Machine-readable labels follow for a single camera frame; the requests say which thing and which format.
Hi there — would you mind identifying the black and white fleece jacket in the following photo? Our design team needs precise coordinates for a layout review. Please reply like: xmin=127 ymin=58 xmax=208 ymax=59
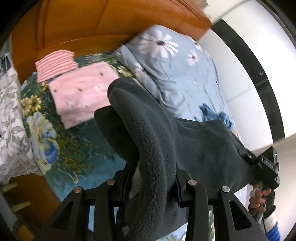
xmin=94 ymin=78 xmax=257 ymax=240

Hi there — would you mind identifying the person's right hand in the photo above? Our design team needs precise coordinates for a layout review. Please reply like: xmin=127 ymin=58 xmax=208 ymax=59
xmin=248 ymin=184 xmax=272 ymax=215

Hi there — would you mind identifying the teal floral blanket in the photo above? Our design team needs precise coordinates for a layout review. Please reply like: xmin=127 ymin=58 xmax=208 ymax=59
xmin=20 ymin=51 xmax=243 ymax=241

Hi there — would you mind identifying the blue denim garment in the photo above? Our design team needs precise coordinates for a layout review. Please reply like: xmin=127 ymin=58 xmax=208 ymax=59
xmin=200 ymin=103 xmax=234 ymax=131

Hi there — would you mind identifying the white grey leaf pillow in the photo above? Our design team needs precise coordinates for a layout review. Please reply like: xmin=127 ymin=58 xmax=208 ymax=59
xmin=1 ymin=67 xmax=41 ymax=184

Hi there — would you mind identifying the grey blue daisy duvet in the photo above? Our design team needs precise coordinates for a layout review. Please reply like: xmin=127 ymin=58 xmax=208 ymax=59
xmin=114 ymin=25 xmax=238 ymax=135

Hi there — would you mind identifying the pink white striped folded garment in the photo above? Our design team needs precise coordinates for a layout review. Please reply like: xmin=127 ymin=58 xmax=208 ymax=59
xmin=35 ymin=50 xmax=78 ymax=83

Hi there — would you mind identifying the orange wooden headboard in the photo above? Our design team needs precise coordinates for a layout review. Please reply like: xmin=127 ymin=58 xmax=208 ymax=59
xmin=11 ymin=0 xmax=212 ymax=82

